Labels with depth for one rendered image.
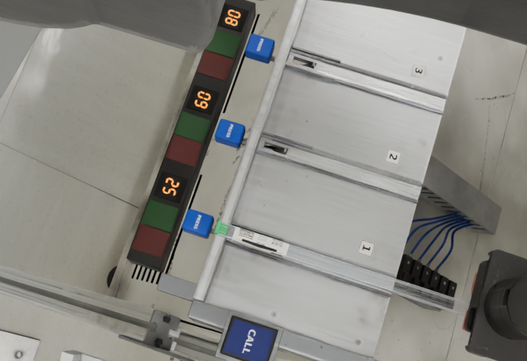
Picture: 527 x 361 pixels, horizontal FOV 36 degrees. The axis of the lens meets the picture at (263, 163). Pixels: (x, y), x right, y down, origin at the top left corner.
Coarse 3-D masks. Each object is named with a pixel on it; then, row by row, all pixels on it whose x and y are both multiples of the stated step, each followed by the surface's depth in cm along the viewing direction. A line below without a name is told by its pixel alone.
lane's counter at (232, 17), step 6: (228, 6) 97; (234, 6) 97; (222, 12) 97; (228, 12) 97; (234, 12) 97; (240, 12) 97; (246, 12) 97; (222, 18) 97; (228, 18) 97; (234, 18) 97; (240, 18) 97; (246, 18) 97; (222, 24) 96; (228, 24) 96; (234, 24) 96; (240, 24) 96; (234, 30) 96; (240, 30) 96
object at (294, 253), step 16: (224, 224) 86; (288, 256) 85; (304, 256) 85; (320, 256) 85; (336, 272) 85; (352, 272) 85; (368, 272) 85; (384, 288) 85; (400, 288) 85; (416, 288) 85; (432, 304) 85; (448, 304) 85; (464, 304) 85
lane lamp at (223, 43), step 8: (216, 32) 96; (224, 32) 96; (216, 40) 96; (224, 40) 96; (232, 40) 96; (240, 40) 96; (208, 48) 96; (216, 48) 96; (224, 48) 96; (232, 48) 96; (232, 56) 95
